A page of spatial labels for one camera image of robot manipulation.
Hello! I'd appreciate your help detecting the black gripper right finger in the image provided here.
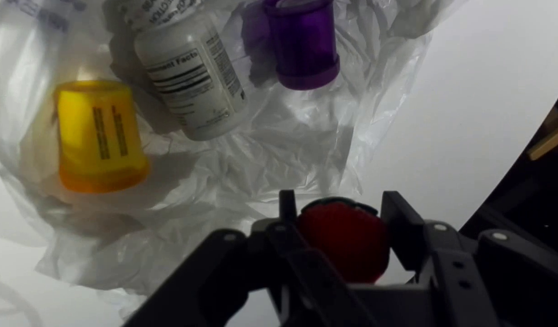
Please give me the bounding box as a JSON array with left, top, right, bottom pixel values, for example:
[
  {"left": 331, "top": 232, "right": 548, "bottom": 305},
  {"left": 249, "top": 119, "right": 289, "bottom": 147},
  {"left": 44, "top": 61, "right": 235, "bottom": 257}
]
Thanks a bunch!
[{"left": 382, "top": 190, "right": 558, "bottom": 327}]

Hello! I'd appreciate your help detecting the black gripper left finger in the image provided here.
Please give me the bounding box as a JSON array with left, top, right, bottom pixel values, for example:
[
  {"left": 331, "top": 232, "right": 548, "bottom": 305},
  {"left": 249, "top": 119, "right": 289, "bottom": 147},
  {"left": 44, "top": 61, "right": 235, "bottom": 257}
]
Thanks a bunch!
[{"left": 124, "top": 190, "right": 377, "bottom": 327}]

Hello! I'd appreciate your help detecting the red plastic cap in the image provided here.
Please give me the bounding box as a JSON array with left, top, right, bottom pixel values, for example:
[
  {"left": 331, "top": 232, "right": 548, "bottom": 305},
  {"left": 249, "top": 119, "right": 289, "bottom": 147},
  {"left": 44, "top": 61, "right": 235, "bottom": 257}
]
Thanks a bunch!
[{"left": 297, "top": 197, "right": 391, "bottom": 283}]

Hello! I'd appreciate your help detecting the clear plastic bag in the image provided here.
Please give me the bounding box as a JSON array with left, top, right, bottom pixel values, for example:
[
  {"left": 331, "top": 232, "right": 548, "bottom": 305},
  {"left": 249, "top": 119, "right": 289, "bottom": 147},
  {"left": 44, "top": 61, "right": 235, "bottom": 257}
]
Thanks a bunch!
[{"left": 0, "top": 0, "right": 464, "bottom": 294}]

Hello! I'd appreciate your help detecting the yellow play dough tub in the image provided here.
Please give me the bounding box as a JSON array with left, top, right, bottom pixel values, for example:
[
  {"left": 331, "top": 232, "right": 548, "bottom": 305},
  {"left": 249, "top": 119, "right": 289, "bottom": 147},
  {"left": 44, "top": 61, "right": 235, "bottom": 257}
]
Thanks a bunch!
[{"left": 55, "top": 79, "right": 150, "bottom": 194}]

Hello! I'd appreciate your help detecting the purple plastic tub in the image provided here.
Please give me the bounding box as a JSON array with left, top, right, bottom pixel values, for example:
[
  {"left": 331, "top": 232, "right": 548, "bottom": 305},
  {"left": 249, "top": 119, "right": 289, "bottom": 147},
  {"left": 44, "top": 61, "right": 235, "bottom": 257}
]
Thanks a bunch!
[{"left": 264, "top": 0, "right": 340, "bottom": 90}]

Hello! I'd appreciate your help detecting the white pill bottle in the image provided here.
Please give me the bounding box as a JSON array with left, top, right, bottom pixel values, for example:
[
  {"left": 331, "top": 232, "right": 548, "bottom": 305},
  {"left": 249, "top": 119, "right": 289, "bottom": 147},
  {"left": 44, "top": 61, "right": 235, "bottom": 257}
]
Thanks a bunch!
[{"left": 119, "top": 0, "right": 248, "bottom": 139}]

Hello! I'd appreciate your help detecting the yellow pencil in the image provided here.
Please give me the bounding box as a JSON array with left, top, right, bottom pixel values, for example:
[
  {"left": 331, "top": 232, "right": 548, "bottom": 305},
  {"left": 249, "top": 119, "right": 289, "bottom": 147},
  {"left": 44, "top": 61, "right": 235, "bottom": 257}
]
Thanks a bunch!
[{"left": 528, "top": 127, "right": 558, "bottom": 159}]

